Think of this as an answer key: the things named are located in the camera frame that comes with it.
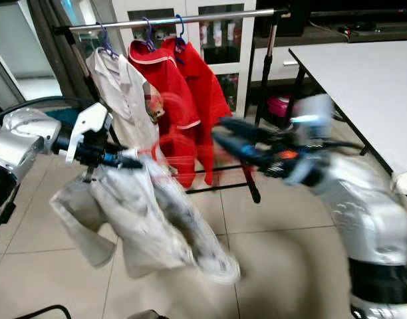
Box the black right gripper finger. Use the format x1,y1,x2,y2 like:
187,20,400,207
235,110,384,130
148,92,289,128
218,116,277,143
211,132,274,173

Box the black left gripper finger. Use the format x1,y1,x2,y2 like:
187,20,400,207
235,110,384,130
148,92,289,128
109,153,143,171

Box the white t-shirt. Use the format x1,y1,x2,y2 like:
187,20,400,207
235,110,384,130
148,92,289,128
390,168,407,198

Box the purple plastic hanger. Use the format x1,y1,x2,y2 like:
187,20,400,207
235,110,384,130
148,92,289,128
141,17,158,51
96,22,119,58

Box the blue plastic hanger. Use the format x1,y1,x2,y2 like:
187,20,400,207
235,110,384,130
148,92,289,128
174,14,188,49

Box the pink plastic container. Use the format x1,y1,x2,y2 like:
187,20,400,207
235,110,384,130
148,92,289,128
267,95,292,119

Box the plain red shirt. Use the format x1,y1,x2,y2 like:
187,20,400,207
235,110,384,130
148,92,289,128
162,36,233,187

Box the white low drawer unit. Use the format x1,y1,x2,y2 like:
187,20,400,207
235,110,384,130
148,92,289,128
253,44,301,83

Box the red polo shirt white trim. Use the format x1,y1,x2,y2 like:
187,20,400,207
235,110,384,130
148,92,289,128
129,40,203,190

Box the white glass-door cabinet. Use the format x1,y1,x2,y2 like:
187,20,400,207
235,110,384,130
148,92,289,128
110,0,259,119

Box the white table black legs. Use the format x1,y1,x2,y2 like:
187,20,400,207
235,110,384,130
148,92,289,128
287,41,407,210

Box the grey curtain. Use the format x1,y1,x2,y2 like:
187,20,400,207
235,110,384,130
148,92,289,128
27,0,99,107

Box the glass sliding door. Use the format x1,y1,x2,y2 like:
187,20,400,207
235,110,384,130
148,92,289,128
0,0,59,108

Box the black television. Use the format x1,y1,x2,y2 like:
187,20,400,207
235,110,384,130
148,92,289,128
257,0,407,37

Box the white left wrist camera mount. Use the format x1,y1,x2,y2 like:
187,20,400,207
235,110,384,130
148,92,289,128
67,102,113,164

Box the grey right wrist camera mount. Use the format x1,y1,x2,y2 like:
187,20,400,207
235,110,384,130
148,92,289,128
289,93,339,188

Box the black clothes rack silver rail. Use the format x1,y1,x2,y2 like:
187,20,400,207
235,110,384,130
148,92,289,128
53,7,292,205

